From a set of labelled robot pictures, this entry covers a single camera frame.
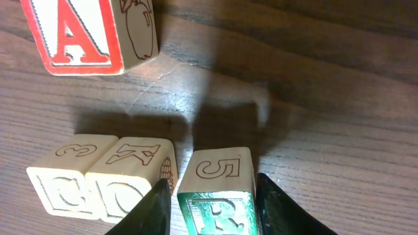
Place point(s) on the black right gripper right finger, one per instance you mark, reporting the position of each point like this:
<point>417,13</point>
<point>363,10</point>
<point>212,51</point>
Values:
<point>279,214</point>

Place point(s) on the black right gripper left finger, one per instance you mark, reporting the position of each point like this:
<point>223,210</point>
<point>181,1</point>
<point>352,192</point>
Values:
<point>151,216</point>

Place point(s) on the yellow letter O block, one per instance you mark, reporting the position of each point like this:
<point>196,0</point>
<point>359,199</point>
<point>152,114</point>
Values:
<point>123,176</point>

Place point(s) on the green letter R block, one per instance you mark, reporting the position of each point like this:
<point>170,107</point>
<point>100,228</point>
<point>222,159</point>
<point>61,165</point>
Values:
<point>217,192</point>

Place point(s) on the yellow letter C block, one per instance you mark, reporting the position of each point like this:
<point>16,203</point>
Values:
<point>59,177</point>

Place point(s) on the red letter A block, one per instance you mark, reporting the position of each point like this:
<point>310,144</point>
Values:
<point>92,37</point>

